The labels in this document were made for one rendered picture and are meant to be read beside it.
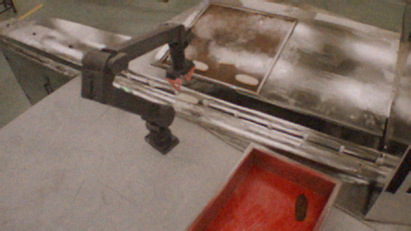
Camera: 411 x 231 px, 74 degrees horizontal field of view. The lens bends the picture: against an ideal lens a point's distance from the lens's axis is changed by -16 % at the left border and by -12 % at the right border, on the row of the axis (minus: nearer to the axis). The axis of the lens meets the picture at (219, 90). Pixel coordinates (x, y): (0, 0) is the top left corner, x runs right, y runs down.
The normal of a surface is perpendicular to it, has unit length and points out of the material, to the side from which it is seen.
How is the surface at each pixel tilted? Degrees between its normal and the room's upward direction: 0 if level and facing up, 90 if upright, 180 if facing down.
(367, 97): 10
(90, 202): 0
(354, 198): 0
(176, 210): 0
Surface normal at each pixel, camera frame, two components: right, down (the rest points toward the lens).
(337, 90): -0.15, -0.62
